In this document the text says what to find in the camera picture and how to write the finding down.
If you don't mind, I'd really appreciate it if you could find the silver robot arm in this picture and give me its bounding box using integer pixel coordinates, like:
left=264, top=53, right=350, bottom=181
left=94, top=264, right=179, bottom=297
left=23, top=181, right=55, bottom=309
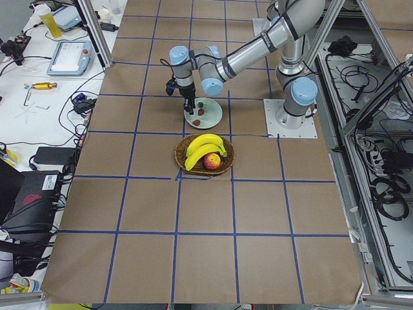
left=164, top=1, right=325, bottom=115

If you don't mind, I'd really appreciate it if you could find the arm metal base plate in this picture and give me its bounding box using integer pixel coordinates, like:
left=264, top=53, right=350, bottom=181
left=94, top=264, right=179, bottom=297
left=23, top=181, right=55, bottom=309
left=252, top=18, right=271, bottom=37
left=263, top=99, right=317, bottom=139

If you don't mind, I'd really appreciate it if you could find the light green plate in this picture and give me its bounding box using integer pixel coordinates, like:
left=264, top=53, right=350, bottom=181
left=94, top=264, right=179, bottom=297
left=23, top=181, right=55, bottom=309
left=184, top=98, right=223, bottom=129

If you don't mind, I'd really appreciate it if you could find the blue teach pendant far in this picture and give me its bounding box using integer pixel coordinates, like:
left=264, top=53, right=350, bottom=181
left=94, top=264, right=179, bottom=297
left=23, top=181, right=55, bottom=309
left=52, top=6, right=82, bottom=32

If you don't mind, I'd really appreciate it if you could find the yellow bottle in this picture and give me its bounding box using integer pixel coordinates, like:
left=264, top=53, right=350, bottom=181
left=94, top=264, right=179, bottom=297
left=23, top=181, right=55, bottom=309
left=34, top=4, right=61, bottom=38

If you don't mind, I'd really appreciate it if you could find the black computer case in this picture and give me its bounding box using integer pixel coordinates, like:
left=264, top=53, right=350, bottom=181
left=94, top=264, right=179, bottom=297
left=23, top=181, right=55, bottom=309
left=1, top=161, right=63, bottom=232

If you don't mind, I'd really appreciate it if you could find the yellow banana bunch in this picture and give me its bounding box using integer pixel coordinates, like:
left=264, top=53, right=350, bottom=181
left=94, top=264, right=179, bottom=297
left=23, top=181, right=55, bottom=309
left=185, top=134, right=227, bottom=171

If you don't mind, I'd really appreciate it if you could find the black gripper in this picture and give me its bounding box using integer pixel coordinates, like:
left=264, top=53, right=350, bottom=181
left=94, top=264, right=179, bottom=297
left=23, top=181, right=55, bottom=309
left=165, top=76, right=196, bottom=115

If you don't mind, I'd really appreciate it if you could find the red apple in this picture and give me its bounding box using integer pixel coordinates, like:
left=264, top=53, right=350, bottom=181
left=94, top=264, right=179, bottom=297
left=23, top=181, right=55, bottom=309
left=203, top=152, right=221, bottom=171

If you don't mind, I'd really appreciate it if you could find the black power adapter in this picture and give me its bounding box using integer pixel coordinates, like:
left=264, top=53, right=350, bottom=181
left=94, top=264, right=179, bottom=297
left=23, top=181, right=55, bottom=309
left=34, top=147, right=75, bottom=165

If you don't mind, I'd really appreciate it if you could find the brown wicker basket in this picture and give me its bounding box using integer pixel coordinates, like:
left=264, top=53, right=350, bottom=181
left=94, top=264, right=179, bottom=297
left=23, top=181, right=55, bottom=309
left=174, top=134, right=235, bottom=176

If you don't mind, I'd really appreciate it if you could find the blue teach pendant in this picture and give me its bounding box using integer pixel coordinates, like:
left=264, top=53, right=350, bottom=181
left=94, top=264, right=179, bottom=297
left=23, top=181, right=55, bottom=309
left=52, top=6, right=82, bottom=32
left=46, top=41, right=94, bottom=76

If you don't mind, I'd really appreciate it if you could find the blue teach pendant near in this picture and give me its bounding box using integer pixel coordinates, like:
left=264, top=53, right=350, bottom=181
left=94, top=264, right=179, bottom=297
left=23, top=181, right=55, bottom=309
left=46, top=41, right=94, bottom=76

